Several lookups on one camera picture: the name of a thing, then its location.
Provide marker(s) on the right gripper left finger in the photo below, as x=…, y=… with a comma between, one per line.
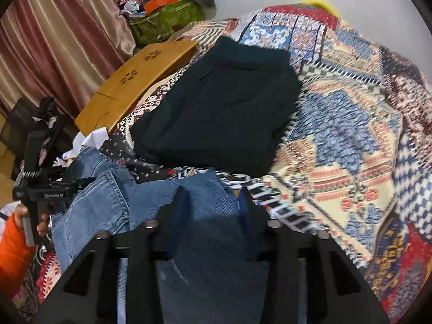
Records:
x=87, y=291

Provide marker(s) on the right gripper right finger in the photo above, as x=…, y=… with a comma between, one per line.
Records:
x=310, y=278

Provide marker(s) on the blue denim jeans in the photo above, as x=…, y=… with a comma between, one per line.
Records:
x=208, y=276

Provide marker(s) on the orange left sleeve forearm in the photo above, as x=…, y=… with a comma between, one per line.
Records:
x=16, y=256

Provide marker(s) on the person's left hand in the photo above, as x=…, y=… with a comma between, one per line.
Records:
x=42, y=228

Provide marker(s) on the patchwork quilt bedspread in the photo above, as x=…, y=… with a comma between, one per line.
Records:
x=354, y=160

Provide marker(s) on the striped pink curtain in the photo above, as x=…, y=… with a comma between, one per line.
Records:
x=65, y=49

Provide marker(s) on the green fabric storage box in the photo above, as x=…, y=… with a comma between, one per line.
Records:
x=161, y=24

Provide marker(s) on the black folded pants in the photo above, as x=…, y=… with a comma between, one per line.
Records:
x=229, y=110

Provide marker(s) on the orange box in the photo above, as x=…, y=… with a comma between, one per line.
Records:
x=152, y=5

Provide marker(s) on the yellow headboard cushion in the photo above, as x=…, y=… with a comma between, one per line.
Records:
x=323, y=4

